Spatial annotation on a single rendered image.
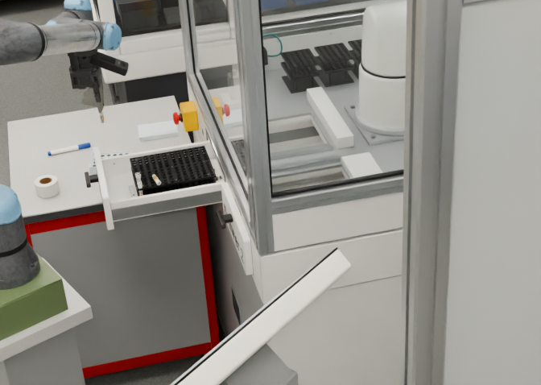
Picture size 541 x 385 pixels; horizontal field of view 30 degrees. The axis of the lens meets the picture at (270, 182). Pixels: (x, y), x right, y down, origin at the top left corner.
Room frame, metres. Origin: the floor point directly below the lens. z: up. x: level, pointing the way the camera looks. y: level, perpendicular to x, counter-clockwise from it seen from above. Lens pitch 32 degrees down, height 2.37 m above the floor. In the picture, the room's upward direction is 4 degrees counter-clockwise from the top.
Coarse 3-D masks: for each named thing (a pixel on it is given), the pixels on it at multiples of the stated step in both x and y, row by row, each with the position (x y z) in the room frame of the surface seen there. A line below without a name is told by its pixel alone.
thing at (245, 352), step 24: (336, 264) 1.58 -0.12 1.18; (288, 288) 1.50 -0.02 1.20; (312, 288) 1.52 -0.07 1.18; (264, 312) 1.44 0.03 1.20; (288, 312) 1.45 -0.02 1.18; (240, 336) 1.38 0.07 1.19; (264, 336) 1.39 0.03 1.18; (216, 360) 1.32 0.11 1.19; (240, 360) 1.34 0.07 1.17; (264, 360) 1.46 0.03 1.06; (192, 384) 1.27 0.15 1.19; (216, 384) 1.28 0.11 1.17; (240, 384) 1.40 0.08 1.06; (264, 384) 1.42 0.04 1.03
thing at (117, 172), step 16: (192, 144) 2.60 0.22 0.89; (208, 144) 2.61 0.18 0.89; (112, 160) 2.55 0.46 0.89; (128, 160) 2.56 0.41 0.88; (112, 176) 2.54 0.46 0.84; (128, 176) 2.54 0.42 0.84; (224, 176) 2.48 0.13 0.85; (112, 192) 2.45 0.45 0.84; (128, 192) 2.45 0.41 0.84; (160, 192) 2.34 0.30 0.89; (176, 192) 2.34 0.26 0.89; (192, 192) 2.35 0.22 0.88; (208, 192) 2.36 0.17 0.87; (112, 208) 2.31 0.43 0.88; (128, 208) 2.31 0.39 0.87; (144, 208) 2.32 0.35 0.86; (160, 208) 2.33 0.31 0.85; (176, 208) 2.34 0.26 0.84
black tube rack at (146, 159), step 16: (144, 160) 2.51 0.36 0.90; (160, 160) 2.51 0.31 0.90; (176, 160) 2.50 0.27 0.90; (192, 160) 2.50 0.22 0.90; (208, 160) 2.49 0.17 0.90; (144, 176) 2.48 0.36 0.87; (160, 176) 2.42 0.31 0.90; (176, 176) 2.41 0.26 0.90; (192, 176) 2.46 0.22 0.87; (208, 176) 2.40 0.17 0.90; (144, 192) 2.37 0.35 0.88
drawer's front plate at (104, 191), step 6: (96, 150) 2.54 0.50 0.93; (96, 156) 2.51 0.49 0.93; (96, 162) 2.47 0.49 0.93; (102, 168) 2.44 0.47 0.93; (102, 174) 2.41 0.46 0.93; (102, 180) 2.37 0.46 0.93; (102, 186) 2.34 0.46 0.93; (102, 192) 2.31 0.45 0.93; (102, 198) 2.29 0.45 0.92; (108, 198) 2.29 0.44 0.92; (108, 204) 2.29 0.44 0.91; (108, 210) 2.29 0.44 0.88; (108, 216) 2.29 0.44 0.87; (108, 222) 2.29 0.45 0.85; (108, 228) 2.28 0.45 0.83
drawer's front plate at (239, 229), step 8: (224, 184) 2.31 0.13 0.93; (224, 192) 2.28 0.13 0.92; (224, 200) 2.29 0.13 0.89; (232, 200) 2.23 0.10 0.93; (224, 208) 2.31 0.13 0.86; (232, 208) 2.19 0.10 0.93; (232, 216) 2.18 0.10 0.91; (240, 216) 2.15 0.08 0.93; (232, 224) 2.19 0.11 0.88; (240, 224) 2.12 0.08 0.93; (240, 232) 2.08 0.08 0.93; (240, 240) 2.09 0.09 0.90; (248, 240) 2.05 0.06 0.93; (240, 248) 2.10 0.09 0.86; (248, 248) 2.04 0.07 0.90; (240, 256) 2.11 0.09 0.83; (248, 256) 2.04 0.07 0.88; (248, 264) 2.04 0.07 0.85; (248, 272) 2.04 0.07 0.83
